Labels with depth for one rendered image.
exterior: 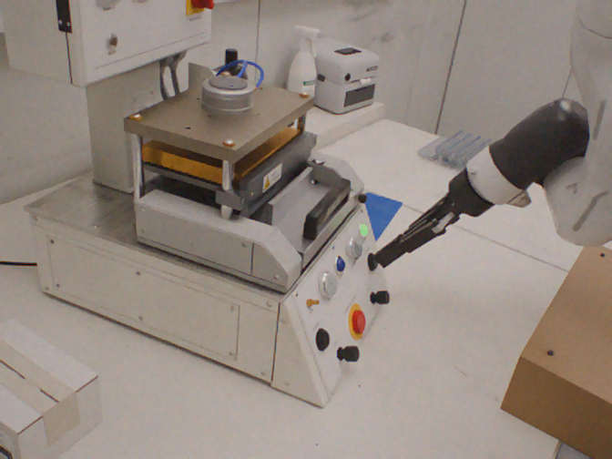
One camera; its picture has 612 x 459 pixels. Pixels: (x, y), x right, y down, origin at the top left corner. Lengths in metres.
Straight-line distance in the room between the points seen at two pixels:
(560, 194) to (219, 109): 0.51
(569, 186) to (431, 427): 0.41
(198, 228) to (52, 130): 0.70
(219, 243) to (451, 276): 0.58
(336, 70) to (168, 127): 1.04
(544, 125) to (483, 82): 2.45
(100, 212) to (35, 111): 0.48
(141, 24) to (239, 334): 0.48
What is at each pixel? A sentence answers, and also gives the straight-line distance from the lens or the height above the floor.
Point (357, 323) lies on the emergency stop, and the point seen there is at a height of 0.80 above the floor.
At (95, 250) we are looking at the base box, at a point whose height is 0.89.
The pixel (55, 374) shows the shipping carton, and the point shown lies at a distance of 0.88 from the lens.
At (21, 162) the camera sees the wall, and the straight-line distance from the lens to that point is 1.47.
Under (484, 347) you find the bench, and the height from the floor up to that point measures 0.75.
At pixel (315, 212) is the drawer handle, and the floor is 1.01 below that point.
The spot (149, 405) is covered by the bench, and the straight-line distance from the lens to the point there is 0.94.
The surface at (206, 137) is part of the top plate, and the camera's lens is 0.84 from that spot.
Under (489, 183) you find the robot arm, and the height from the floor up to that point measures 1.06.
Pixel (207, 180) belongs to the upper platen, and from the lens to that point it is 0.90.
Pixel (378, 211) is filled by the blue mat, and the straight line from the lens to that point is 1.45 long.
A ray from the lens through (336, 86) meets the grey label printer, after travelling 1.85.
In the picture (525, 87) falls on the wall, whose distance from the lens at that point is 3.28.
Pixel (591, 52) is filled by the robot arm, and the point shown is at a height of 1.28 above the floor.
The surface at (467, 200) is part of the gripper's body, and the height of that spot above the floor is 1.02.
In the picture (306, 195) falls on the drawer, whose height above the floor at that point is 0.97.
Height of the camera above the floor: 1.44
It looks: 31 degrees down
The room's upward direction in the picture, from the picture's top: 7 degrees clockwise
